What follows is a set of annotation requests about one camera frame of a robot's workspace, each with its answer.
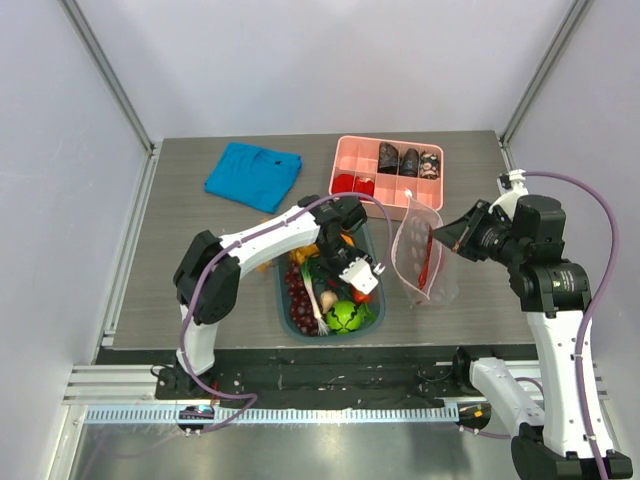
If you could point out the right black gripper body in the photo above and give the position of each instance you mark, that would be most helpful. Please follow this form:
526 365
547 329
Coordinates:
473 233

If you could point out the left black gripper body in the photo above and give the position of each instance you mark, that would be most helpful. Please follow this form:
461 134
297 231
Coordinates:
338 256

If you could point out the red toy lobster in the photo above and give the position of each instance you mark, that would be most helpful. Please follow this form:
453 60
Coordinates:
424 282

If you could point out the clear zip top bag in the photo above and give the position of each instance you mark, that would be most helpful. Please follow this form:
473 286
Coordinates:
407 255

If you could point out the toy green onion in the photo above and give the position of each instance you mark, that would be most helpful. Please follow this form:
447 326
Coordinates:
305 269

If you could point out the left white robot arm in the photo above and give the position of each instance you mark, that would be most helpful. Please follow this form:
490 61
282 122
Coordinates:
207 278

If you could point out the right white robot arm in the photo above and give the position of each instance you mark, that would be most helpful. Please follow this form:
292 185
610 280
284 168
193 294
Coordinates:
565 436

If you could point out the orange toy fruit cluster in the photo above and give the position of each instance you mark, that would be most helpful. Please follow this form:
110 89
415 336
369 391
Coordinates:
300 255

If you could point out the white toy garlic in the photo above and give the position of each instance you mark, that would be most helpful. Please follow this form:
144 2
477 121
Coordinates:
327 300

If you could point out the orange toy carrot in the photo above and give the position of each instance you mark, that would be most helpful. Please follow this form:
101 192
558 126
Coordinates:
360 297

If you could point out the teal plastic basket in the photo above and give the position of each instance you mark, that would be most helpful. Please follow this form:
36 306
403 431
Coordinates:
373 314

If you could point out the green toy melon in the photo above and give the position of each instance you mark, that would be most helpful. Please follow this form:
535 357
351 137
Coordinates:
344 317

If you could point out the red rolled sock left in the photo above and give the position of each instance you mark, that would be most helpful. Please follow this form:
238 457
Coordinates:
342 183

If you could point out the red rolled sock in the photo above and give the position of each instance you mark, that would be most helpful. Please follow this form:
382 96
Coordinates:
365 185
342 183

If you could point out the purple grape bunch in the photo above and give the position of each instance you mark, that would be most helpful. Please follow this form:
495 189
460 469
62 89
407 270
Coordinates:
300 307

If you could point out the brown longan bunch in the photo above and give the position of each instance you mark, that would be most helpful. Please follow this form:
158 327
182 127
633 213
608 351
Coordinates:
265 266

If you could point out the red rolled sock right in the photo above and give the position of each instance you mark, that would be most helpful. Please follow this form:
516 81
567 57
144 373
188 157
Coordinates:
365 185

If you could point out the floral rolled sock right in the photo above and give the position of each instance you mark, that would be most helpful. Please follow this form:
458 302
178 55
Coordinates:
429 166

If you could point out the pink divided organizer box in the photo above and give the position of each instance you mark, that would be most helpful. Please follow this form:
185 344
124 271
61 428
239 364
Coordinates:
358 155

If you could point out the dark rolled sock middle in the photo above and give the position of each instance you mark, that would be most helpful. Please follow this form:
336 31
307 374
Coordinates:
409 164

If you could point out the dark rolled sock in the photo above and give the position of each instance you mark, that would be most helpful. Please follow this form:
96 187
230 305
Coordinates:
409 164
388 159

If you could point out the blue folded cloth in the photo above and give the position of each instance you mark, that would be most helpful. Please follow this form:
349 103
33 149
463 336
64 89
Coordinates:
254 176

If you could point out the dark rolled sock left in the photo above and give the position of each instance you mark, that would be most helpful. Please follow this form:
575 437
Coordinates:
388 159

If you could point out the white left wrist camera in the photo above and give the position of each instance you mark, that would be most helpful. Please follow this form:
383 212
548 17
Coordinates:
363 276

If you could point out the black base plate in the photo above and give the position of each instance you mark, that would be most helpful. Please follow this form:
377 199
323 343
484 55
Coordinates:
341 378

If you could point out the white slotted cable duct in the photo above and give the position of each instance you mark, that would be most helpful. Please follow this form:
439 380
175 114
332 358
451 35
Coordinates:
188 414

